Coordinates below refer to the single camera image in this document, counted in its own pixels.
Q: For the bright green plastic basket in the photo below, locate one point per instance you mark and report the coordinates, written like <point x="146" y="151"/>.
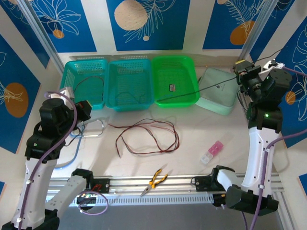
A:
<point x="177" y="69"/>

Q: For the pink and clear pill box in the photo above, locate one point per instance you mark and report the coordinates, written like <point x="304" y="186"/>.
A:
<point x="211" y="153"/>

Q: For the turquoise green plastic basket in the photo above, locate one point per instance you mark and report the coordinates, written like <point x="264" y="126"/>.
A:
<point x="69" y="72"/>

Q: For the aluminium frame post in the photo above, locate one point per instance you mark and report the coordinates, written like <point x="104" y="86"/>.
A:
<point x="39" y="36"/>
<point x="255" y="36"/>

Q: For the pale green lidded box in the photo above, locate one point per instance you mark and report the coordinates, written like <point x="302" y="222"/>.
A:
<point x="216" y="100"/>

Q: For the teal blue plastic basket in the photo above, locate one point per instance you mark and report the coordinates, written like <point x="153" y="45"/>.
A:
<point x="129" y="72"/>

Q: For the blue stethoscope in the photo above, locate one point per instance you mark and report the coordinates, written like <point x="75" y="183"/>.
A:
<point x="77" y="149"/>

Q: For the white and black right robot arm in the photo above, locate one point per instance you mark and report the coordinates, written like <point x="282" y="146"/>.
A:
<point x="254" y="155"/>

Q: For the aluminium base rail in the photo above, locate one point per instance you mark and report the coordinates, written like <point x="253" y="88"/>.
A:
<point x="134" y="183"/>

